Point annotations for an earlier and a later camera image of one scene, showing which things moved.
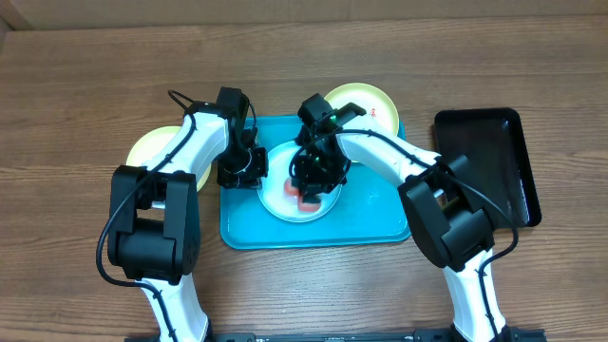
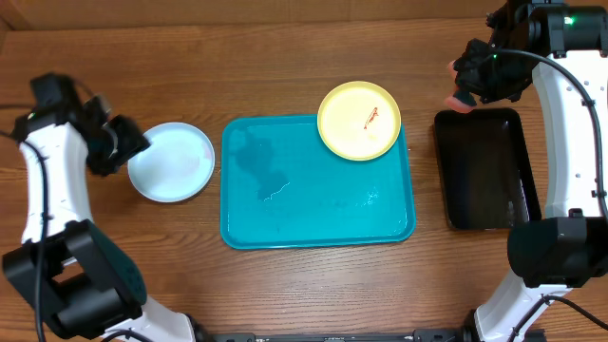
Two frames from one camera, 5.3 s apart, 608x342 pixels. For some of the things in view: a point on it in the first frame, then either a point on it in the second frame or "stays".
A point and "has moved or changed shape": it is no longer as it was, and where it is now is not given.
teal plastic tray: [371, 214] stays
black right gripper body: [326, 175] to [486, 78]
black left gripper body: [238, 166] to [116, 148]
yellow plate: [381, 112] stays
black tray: [493, 142] stays
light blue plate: [274, 198] has moved or changed shape
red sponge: [293, 191] to [450, 101]
